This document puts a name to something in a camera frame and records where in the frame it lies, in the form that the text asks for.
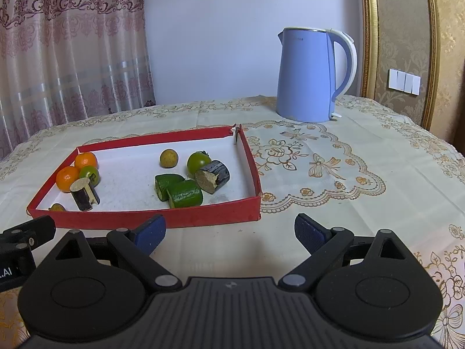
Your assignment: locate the embroidered beige tablecloth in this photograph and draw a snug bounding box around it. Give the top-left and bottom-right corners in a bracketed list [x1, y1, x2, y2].
[0, 95, 465, 349]

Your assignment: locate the patterned pink curtain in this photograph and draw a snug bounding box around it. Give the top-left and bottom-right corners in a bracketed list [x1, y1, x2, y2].
[0, 0, 157, 161]

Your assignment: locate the gold moulding strip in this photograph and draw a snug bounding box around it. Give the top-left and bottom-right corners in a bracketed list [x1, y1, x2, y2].
[421, 0, 442, 131]
[359, 0, 378, 99]

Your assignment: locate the small eggplant piece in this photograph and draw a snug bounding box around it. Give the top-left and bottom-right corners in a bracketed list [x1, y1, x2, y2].
[70, 178, 101, 212]

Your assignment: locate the green tomato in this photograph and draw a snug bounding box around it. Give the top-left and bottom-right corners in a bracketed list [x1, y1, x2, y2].
[187, 151, 212, 176]

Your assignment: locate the orange tangerine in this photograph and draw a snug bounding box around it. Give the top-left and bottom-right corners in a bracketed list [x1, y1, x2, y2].
[74, 152, 99, 170]
[56, 166, 81, 193]

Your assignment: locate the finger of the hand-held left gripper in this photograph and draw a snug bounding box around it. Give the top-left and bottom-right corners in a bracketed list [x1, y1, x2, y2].
[0, 215, 57, 251]

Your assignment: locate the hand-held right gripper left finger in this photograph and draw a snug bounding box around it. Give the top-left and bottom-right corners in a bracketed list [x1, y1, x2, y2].
[38, 214, 182, 293]

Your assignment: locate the yellow longan fruit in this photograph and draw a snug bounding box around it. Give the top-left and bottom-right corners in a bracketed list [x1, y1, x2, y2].
[159, 149, 179, 168]

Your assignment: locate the green tangerine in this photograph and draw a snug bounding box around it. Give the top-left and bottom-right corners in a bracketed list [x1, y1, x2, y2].
[79, 166, 101, 186]

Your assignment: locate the blue electric kettle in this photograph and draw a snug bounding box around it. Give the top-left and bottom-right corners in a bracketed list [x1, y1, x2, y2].
[275, 27, 358, 123]

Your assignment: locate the green cucumber piece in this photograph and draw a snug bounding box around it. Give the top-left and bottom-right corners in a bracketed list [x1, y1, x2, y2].
[155, 174, 186, 202]
[167, 179, 203, 209]

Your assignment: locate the white light switch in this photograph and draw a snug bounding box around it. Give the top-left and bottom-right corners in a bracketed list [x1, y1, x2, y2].
[387, 68, 421, 96]

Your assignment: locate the red cardboard tray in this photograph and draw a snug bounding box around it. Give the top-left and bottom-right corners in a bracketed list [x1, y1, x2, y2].
[26, 124, 262, 229]

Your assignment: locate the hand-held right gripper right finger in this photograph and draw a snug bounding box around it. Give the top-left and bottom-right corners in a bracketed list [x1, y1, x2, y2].
[278, 213, 423, 293]

